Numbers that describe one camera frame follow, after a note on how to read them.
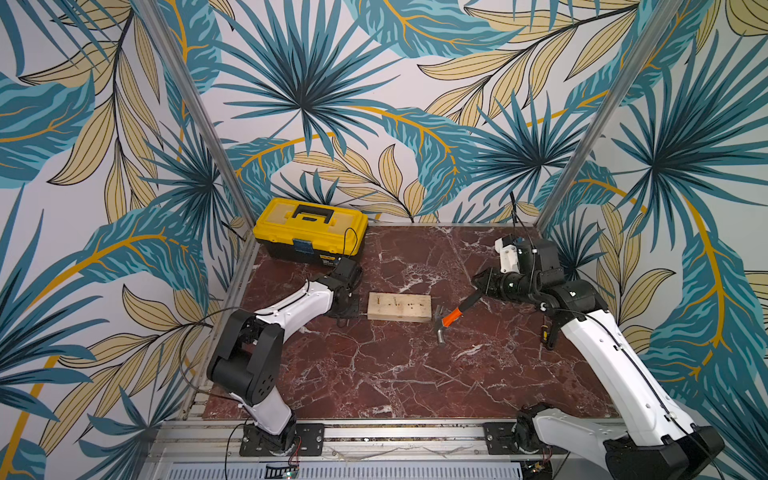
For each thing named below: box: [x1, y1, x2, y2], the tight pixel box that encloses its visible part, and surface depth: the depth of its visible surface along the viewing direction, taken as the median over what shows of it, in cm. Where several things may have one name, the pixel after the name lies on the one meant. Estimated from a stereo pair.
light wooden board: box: [367, 292, 433, 323], surface depth 95 cm
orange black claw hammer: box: [434, 290, 483, 345], surface depth 79 cm
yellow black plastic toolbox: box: [253, 197, 369, 265], surface depth 99 cm
